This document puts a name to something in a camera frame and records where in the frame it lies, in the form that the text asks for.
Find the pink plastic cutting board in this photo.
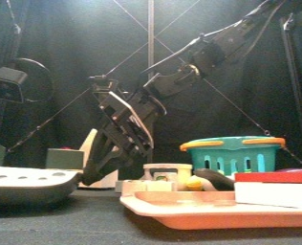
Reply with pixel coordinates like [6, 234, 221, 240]
[118, 190, 302, 231]

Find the white toy stove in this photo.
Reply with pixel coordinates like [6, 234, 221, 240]
[0, 166, 82, 206]

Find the vertical grey metal pole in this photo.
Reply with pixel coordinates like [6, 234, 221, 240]
[146, 0, 156, 80]

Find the white toy pot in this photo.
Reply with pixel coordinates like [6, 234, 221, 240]
[141, 163, 194, 191]

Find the teal basket with orange rim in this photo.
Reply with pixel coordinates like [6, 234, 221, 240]
[178, 136, 286, 177]

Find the white double block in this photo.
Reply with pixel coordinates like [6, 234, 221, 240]
[121, 180, 176, 193]

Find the red and white toy block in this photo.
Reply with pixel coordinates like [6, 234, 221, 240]
[233, 171, 302, 209]

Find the black frame post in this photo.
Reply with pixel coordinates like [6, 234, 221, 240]
[280, 13, 302, 161]

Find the yellow green toy fruit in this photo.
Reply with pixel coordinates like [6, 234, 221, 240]
[185, 175, 202, 191]

